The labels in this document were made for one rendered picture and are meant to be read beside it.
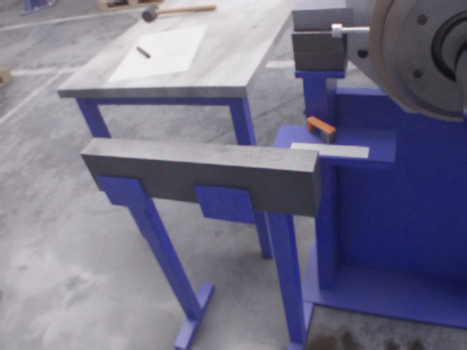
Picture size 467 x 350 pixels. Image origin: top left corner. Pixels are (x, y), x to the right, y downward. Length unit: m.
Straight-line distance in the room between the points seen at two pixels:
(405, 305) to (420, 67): 1.04
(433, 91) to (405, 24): 0.15
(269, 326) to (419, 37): 1.18
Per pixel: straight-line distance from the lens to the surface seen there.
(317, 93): 1.03
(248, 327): 1.62
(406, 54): 0.81
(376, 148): 1.01
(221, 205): 0.98
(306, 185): 0.86
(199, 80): 1.27
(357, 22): 0.95
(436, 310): 1.65
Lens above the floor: 1.41
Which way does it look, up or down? 39 degrees down
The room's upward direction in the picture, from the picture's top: 15 degrees counter-clockwise
